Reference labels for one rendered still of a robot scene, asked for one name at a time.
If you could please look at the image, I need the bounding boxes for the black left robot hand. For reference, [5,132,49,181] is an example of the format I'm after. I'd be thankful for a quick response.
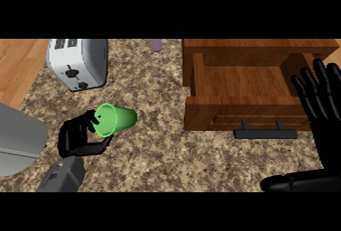
[58,109,115,159]

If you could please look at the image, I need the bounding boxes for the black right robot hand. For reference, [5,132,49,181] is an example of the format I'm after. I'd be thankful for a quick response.
[258,58,341,193]

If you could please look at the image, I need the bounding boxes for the green cup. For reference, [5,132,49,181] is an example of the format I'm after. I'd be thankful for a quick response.
[92,102,139,139]

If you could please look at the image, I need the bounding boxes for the wooden drawer front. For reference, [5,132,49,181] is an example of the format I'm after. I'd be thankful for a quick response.
[183,96,313,132]

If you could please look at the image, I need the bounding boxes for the wooden drawer cabinet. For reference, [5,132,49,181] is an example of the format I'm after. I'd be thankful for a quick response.
[182,38,341,97]

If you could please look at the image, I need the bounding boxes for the silver toaster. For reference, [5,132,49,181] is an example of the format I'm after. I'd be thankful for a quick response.
[46,38,109,92]

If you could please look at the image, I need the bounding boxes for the small grey purple object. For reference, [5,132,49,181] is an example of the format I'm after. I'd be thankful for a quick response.
[149,38,164,52]

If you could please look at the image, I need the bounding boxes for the dark grey drawer handle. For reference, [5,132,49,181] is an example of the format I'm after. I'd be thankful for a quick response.
[233,119,298,140]

